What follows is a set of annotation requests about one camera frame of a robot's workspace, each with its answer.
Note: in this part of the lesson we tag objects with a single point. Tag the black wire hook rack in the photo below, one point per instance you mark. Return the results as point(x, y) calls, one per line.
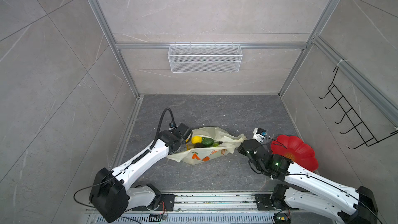
point(350, 115)

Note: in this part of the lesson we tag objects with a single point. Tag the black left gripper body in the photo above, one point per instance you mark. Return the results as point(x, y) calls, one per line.
point(185, 142)

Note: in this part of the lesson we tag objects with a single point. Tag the cream plastic bag orange prints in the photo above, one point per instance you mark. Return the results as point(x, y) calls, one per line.
point(224, 144)

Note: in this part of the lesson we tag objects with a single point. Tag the light green bumpy fake fruit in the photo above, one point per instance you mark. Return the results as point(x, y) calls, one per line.
point(208, 142)

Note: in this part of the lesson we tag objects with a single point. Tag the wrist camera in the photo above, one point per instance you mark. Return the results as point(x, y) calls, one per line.
point(172, 126)
point(259, 134)

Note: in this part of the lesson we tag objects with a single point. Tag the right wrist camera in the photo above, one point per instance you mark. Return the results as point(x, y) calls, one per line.
point(259, 134)

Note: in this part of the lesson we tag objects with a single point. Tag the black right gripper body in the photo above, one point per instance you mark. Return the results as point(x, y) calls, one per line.
point(242, 149)

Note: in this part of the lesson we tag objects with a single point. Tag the white wire mesh basket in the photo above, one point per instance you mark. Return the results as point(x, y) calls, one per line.
point(205, 58)

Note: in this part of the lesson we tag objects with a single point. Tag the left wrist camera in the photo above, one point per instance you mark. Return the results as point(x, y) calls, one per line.
point(172, 126)

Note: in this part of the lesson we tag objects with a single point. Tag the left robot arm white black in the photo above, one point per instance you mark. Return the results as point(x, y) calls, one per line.
point(112, 194)

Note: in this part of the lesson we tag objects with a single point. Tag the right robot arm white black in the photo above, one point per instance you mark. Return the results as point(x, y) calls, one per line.
point(303, 189)

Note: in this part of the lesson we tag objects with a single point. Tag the yellow fake lemon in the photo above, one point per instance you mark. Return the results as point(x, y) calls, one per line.
point(196, 139)

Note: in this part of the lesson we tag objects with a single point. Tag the red flower-shaped plate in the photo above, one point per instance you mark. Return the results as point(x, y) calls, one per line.
point(295, 149)

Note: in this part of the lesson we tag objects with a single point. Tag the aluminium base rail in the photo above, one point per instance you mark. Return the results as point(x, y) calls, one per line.
point(218, 208)

